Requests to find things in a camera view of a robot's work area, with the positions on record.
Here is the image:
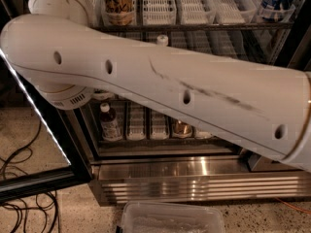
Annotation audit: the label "gold can bottom shelf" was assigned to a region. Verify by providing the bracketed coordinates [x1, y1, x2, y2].
[172, 119, 192, 139]

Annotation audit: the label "black floor cables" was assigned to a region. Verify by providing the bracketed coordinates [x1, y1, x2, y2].
[0, 119, 60, 233]

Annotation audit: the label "stainless steel fridge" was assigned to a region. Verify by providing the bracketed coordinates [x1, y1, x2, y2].
[1, 0, 310, 206]

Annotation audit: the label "orange cable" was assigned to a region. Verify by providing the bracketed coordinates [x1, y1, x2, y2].
[275, 197, 311, 216]

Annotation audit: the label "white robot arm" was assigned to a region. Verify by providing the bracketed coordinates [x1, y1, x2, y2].
[1, 8, 311, 172]

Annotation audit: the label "brown tea bottle white cap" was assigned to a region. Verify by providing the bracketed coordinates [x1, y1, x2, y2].
[156, 35, 169, 47]

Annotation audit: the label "white shelf tray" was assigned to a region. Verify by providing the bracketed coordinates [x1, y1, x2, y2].
[176, 0, 216, 25]
[143, 0, 176, 25]

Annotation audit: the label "clear plastic bin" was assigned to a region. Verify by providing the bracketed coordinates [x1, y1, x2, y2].
[116, 201, 225, 233]

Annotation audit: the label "tall gold black can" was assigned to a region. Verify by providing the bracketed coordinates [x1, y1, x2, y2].
[103, 0, 133, 26]

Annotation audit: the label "small brown tea bottle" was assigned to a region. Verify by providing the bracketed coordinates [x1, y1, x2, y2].
[99, 103, 122, 142]

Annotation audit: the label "open glass fridge door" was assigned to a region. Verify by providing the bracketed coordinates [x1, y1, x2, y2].
[0, 54, 91, 203]

